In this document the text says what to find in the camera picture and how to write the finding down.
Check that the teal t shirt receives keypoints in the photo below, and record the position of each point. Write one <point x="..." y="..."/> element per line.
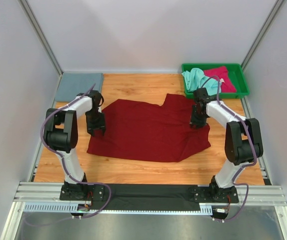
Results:
<point x="196" y="79"/>

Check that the aluminium front frame rail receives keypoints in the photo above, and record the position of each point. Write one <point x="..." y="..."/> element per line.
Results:
<point x="258" y="195"/>

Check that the green plastic tray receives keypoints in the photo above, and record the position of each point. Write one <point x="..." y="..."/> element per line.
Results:
<point x="235" y="74"/>

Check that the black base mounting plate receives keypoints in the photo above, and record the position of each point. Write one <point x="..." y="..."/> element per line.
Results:
<point x="169" y="197"/>

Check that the dark red t shirt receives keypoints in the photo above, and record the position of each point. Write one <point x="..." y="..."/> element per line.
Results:
<point x="143" y="131"/>

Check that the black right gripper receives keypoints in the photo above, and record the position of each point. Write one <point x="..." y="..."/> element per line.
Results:
<point x="194" y="122"/>

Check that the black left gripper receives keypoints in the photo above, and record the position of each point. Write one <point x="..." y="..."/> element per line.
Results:
<point x="100" y="126"/>

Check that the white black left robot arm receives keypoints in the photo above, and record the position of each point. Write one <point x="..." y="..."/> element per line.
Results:
<point x="59" y="134"/>

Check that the pink t shirt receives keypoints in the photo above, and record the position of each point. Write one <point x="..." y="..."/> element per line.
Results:
<point x="222" y="72"/>

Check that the slotted grey cable duct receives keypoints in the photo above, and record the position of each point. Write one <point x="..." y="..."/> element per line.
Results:
<point x="46" y="207"/>

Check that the folded grey blue t shirt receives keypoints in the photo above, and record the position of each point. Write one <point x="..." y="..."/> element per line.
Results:
<point x="74" y="83"/>

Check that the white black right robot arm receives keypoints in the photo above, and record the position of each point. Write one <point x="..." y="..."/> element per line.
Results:
<point x="243" y="146"/>

